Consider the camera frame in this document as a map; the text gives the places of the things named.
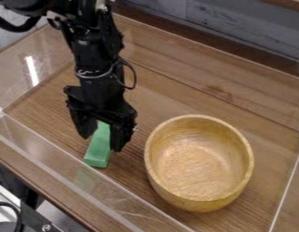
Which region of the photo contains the black metal bracket with bolt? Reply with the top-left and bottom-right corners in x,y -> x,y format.
20,208 -> 65,232

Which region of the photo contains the brown wooden bowl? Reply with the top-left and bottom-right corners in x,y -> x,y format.
144,114 -> 254,212

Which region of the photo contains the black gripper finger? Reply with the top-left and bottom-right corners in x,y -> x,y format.
71,108 -> 97,140
111,121 -> 136,152

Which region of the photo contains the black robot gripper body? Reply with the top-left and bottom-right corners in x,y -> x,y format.
64,67 -> 136,125

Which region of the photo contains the black cable bottom left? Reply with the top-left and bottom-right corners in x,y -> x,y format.
0,201 -> 24,232

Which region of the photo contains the green rectangular block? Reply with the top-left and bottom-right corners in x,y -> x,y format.
84,121 -> 111,169

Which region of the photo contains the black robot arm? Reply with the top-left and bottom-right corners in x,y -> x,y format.
0,0 -> 137,152

